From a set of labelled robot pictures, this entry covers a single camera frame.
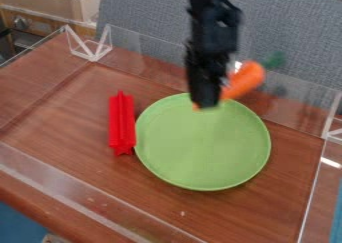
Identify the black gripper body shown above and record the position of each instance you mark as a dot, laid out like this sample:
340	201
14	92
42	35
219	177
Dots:
214	29

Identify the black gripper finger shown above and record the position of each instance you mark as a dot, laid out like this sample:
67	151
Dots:
207	79

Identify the orange toy carrot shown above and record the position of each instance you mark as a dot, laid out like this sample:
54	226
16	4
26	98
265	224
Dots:
249	77

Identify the green round plate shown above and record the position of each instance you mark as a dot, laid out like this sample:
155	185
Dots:
202	150

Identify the cardboard box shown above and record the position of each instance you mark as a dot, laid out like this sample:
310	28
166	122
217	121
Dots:
79	10

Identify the wooden shelf with knob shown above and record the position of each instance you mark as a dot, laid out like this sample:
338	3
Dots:
42	24

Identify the clear acrylic triangle bracket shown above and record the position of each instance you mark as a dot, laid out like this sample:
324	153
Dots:
88	49

